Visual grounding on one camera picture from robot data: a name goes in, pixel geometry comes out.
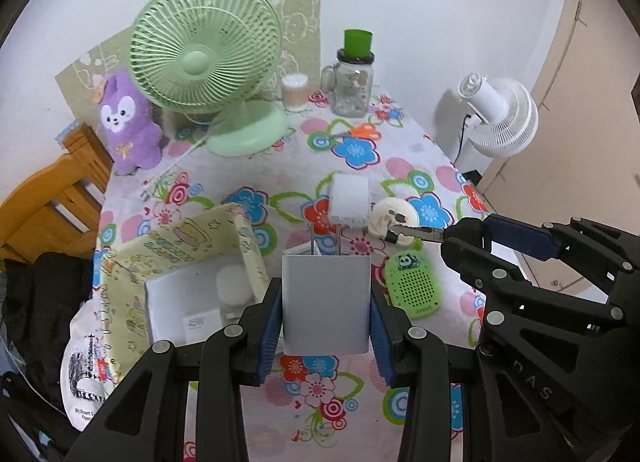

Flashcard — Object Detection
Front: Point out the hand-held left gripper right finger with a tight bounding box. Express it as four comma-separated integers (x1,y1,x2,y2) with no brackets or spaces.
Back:
370,287,626,462

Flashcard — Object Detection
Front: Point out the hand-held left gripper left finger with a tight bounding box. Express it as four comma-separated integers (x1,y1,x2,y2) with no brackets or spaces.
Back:
85,278,283,462

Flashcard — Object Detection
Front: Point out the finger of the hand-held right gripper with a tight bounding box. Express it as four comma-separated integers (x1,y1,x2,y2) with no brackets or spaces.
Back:
441,218,640,393
487,214,640,288

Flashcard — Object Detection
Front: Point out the green panda mini speaker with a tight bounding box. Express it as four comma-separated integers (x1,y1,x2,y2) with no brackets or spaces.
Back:
383,252,443,320

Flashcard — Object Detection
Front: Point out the white round speaker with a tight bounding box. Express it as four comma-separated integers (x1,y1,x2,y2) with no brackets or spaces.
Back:
215,264,251,305

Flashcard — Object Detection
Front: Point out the white labelled charger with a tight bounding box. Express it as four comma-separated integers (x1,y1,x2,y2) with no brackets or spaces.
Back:
184,311,226,345

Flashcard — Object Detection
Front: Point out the white plain plug charger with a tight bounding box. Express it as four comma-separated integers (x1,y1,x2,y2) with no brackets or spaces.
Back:
281,224,373,357

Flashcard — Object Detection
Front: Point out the round cream compact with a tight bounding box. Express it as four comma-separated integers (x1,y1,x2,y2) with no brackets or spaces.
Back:
369,198,421,249

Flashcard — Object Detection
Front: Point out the yellow-green fabric storage box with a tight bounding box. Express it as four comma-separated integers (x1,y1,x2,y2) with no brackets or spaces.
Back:
95,203,271,378

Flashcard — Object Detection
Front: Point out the white plastic case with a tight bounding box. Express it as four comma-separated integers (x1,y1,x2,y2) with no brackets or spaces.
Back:
327,173,371,229

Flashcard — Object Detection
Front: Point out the white flat box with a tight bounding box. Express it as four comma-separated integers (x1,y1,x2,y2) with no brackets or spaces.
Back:
145,262,261,349

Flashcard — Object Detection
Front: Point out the white standing fan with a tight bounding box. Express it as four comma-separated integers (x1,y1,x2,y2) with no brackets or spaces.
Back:
447,73,540,173

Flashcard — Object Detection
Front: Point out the beige wooden door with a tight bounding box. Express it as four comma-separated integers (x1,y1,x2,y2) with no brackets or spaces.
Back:
480,0,640,303

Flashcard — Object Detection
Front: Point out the floral tablecloth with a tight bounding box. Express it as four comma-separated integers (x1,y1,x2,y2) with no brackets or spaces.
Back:
92,87,493,462

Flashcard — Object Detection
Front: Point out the white printed tote bag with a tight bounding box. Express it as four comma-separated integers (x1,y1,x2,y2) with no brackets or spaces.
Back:
60,307,126,433

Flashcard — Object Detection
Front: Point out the black clothing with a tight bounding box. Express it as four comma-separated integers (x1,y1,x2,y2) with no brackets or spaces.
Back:
0,252,96,393

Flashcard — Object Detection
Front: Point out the glass mug jar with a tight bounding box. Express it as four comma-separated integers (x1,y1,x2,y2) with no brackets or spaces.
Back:
320,49,376,118

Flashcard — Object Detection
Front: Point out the purple plush toy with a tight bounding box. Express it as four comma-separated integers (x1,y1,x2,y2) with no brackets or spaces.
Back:
95,68,163,177

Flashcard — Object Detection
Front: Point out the cotton swab jar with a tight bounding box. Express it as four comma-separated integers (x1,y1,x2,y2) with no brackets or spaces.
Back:
281,73,307,111

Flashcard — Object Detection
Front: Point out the black backpack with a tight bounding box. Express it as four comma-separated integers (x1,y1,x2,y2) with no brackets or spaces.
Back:
0,372,106,462

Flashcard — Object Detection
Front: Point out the green plastic cup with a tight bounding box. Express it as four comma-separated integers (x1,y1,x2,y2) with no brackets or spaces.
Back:
343,29,374,57

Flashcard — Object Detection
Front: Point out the orange wooden chair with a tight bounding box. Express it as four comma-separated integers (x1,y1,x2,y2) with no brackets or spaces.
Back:
0,122,116,273

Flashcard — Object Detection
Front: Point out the green desk fan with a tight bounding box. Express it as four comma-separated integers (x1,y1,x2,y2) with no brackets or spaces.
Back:
129,0,289,158

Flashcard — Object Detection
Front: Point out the black fan cable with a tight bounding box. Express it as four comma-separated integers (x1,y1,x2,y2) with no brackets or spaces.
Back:
457,113,476,163

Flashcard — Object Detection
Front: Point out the white fan power cable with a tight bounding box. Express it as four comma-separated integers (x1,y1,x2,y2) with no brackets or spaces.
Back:
140,134,208,203

